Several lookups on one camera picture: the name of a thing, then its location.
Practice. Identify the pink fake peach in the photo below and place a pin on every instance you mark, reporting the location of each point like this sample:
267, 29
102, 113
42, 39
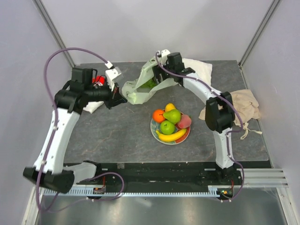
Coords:
184, 122

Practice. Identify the orange fake fruit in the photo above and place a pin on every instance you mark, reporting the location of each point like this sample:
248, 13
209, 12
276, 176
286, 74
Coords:
158, 116

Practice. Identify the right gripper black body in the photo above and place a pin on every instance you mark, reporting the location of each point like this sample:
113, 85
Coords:
158, 70

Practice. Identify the red teal floral plate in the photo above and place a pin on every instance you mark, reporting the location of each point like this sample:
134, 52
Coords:
156, 126

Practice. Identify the yellow fake mango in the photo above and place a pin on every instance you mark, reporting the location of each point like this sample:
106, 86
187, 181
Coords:
169, 107

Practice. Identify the beige crumpled cloth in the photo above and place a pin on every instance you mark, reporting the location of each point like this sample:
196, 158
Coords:
247, 107

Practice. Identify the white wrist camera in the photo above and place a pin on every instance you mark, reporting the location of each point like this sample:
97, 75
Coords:
162, 56
111, 76

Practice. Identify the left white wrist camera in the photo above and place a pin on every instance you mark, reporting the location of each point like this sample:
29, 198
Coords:
111, 76

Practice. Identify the red white cartoon pouch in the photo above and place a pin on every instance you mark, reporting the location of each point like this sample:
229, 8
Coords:
94, 94

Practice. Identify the yellow fake banana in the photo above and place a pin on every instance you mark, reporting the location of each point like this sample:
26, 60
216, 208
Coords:
171, 137

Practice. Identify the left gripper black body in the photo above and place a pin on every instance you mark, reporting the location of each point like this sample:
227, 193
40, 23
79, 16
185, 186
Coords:
109, 103

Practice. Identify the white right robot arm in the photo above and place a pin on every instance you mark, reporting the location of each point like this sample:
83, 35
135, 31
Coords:
219, 111

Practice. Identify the green fake pear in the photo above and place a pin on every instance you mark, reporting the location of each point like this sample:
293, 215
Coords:
174, 116

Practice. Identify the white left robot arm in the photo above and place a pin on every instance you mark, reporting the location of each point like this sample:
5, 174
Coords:
48, 170

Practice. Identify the light blue cable duct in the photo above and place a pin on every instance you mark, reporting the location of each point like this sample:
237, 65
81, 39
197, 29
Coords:
99, 192

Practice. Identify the white folded towel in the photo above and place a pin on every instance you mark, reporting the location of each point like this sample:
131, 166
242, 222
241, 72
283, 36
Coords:
204, 70

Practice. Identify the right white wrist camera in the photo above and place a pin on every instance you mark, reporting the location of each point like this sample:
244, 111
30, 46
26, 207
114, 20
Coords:
162, 56

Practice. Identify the pale green plastic bag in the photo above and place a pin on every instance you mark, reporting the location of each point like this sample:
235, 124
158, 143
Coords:
137, 92

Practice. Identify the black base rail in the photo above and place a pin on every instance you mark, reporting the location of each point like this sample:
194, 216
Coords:
180, 177

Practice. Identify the green fake apple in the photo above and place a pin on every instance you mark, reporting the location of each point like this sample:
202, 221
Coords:
167, 128

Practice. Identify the green fake grapes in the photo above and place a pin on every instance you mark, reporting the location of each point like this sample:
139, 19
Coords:
149, 84

